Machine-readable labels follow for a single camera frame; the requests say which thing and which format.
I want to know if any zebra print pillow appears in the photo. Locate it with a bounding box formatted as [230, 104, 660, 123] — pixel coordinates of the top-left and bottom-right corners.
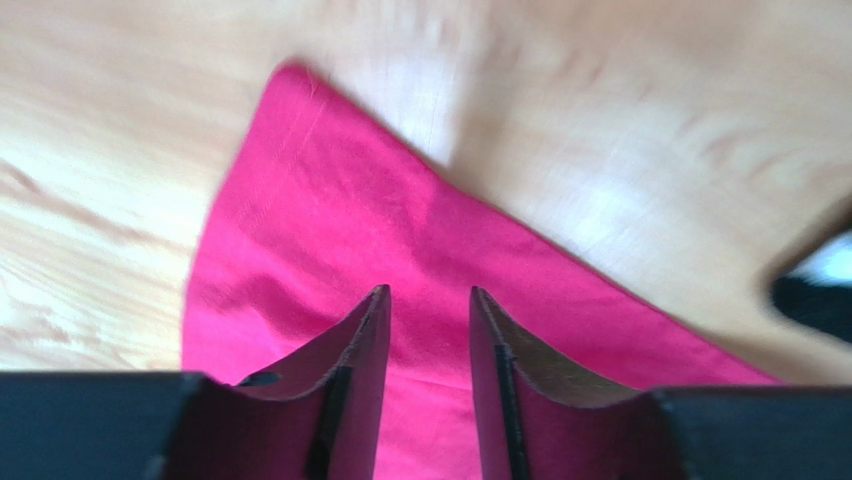
[769, 229, 851, 343]

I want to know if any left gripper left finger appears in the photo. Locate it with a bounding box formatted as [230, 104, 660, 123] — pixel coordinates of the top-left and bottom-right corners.
[1, 285, 391, 479]

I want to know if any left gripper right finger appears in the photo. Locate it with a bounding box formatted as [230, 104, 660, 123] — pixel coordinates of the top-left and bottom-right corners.
[469, 287, 851, 479]

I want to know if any magenta t shirt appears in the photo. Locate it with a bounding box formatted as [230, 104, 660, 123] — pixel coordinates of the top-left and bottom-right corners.
[181, 62, 774, 479]

